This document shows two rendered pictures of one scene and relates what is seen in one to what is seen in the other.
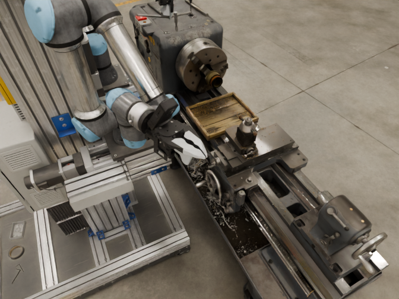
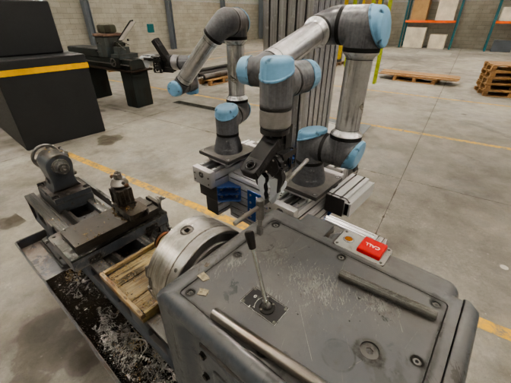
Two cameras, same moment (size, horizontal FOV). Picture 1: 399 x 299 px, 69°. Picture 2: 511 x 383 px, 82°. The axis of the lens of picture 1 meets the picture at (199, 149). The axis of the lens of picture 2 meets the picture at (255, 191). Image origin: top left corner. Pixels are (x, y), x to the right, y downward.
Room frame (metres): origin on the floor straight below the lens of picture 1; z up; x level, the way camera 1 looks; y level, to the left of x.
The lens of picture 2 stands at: (2.34, -0.12, 1.78)
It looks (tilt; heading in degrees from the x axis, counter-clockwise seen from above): 31 degrees down; 157
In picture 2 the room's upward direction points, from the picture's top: straight up
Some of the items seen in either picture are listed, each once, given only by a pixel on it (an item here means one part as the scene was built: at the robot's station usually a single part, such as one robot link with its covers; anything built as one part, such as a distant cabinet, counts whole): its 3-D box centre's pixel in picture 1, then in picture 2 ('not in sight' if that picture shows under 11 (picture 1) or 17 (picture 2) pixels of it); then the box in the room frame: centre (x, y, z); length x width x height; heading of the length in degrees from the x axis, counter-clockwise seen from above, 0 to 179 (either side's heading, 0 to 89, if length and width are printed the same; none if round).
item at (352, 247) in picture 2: (143, 23); (360, 253); (1.91, 0.37, 1.23); 0.13 x 0.08 x 0.05; 27
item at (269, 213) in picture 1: (250, 165); (122, 251); (1.07, -0.30, 0.77); 1.55 x 0.34 x 0.19; 27
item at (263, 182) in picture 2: (167, 12); (268, 183); (1.71, 0.18, 1.38); 0.06 x 0.03 x 0.09; 117
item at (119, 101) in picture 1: (126, 106); (189, 63); (0.66, 0.21, 1.56); 0.11 x 0.08 x 0.09; 47
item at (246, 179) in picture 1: (259, 158); (110, 226); (1.02, -0.33, 0.90); 0.47 x 0.30 x 0.06; 117
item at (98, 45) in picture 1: (95, 50); (312, 143); (1.39, 0.54, 1.33); 0.13 x 0.12 x 0.14; 29
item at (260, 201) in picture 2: (176, 21); (259, 216); (1.75, 0.14, 1.31); 0.02 x 0.02 x 0.12
